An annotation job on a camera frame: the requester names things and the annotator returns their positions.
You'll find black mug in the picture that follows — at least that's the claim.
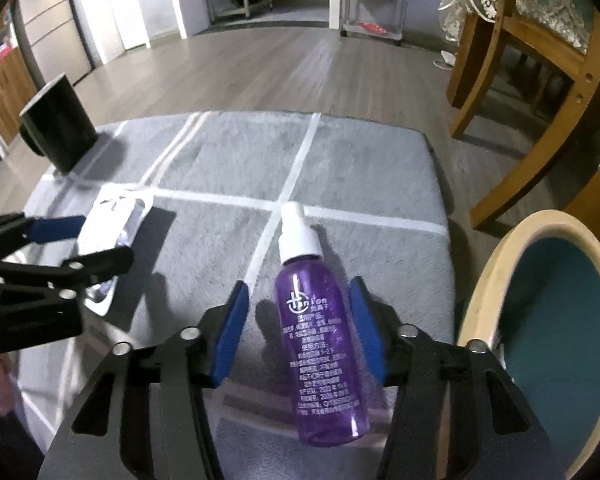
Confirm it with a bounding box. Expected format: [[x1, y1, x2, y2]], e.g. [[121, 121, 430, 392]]
[[19, 72, 100, 174]]

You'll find wooden chair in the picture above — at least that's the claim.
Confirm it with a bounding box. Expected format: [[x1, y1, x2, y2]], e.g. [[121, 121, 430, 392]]
[[445, 0, 600, 234]]

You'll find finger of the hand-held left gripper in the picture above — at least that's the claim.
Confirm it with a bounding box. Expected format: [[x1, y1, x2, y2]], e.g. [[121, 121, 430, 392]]
[[0, 246, 135, 307], [0, 212, 88, 262]]

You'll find purple spray bottle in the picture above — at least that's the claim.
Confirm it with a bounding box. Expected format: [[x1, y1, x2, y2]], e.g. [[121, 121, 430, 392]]
[[271, 201, 372, 446]]

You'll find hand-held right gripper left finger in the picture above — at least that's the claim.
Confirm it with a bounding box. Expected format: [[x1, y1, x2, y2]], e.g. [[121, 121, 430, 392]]
[[37, 280, 251, 480]]

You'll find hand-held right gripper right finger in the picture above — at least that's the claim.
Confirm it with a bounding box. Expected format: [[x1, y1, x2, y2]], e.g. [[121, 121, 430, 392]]
[[347, 275, 566, 480]]

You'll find beige tall cabinet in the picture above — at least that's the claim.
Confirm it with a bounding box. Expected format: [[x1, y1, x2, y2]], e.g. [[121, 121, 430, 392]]
[[17, 0, 94, 87]]

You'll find grey checked blanket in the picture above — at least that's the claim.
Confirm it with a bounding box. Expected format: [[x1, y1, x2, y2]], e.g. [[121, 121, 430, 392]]
[[17, 110, 457, 480]]

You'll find clear plastic package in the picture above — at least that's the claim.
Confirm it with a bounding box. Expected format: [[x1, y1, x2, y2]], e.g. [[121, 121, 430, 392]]
[[76, 184, 155, 317]]

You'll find white door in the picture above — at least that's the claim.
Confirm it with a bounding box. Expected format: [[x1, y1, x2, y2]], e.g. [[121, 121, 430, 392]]
[[82, 0, 148, 65]]

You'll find wooden sideboard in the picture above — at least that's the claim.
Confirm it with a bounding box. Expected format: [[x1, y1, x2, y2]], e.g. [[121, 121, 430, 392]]
[[0, 16, 39, 147]]

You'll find white trolley shelf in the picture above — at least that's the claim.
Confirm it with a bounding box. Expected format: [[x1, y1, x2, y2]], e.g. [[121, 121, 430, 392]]
[[340, 0, 412, 42]]

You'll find teal bin with cream rim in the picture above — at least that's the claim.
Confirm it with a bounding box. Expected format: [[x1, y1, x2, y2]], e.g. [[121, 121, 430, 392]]
[[457, 210, 600, 480]]

